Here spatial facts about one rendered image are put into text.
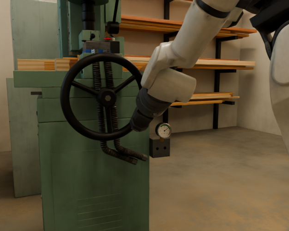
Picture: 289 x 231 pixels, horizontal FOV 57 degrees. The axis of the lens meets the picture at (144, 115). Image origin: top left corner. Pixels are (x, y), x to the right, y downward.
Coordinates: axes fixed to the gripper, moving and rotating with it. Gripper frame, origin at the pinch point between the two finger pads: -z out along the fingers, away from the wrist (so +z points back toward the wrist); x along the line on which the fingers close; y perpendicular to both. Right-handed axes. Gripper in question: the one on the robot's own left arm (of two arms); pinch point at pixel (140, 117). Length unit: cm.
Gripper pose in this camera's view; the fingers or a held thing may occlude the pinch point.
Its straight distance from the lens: 84.2
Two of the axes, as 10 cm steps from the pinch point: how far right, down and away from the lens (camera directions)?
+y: -8.9, -4.5, -1.0
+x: 3.5, -8.1, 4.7
